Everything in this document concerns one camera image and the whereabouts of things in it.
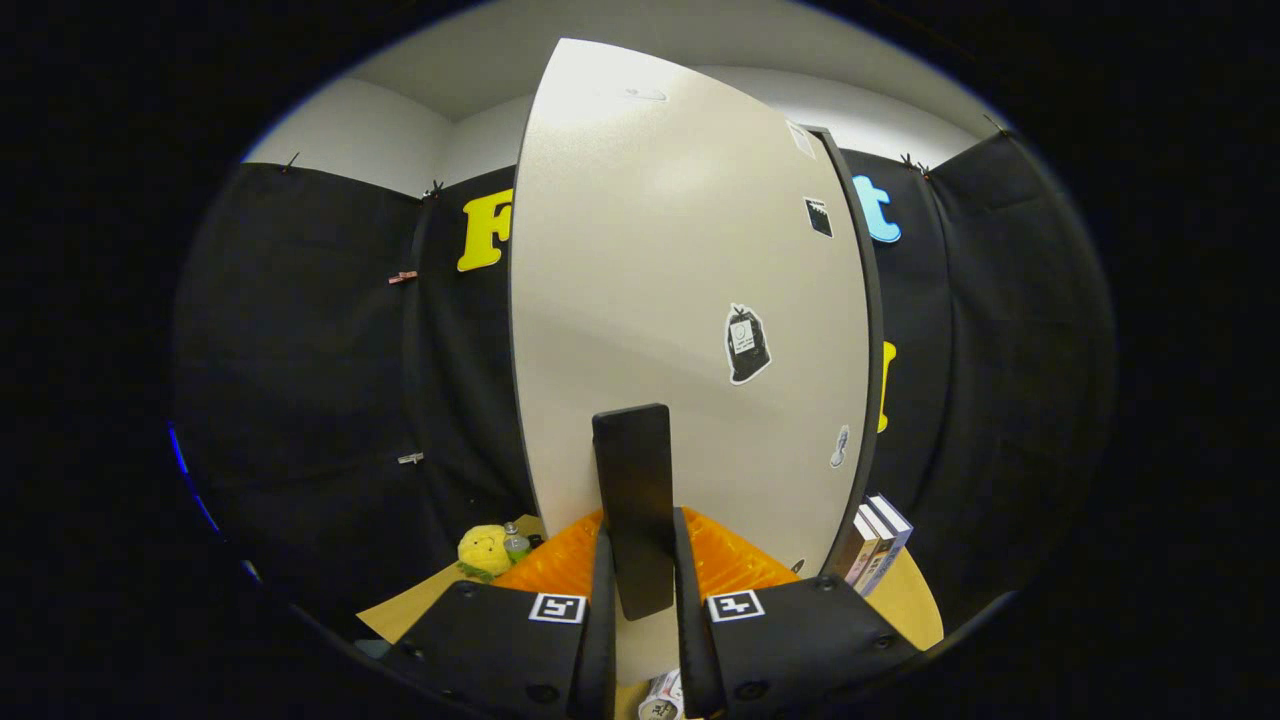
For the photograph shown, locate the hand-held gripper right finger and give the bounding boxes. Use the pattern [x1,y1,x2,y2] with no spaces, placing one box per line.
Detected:
[672,506,922,720]

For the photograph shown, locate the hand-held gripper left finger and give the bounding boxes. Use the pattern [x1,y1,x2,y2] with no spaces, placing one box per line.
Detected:
[385,508,619,720]

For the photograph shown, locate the white canvas shoe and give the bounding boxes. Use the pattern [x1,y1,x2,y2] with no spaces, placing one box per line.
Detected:
[638,670,687,720]

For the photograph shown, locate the black door handle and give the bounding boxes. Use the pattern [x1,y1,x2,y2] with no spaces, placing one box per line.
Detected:
[591,403,676,622]

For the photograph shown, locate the dark grey shoe cabinet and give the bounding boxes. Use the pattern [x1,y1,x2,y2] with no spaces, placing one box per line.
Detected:
[805,125,887,581]

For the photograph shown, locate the beige shoe cabinet door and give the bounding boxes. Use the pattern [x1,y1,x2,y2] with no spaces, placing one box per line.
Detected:
[508,38,873,691]

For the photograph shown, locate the yellow pineapple plush toy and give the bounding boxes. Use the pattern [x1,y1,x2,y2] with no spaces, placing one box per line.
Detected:
[457,524,513,584]

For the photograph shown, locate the grey book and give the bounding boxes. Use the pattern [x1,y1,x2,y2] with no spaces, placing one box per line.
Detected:
[857,503,897,593]

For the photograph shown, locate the black backdrop cloth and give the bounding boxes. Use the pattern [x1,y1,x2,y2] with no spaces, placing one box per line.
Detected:
[170,130,1119,641]

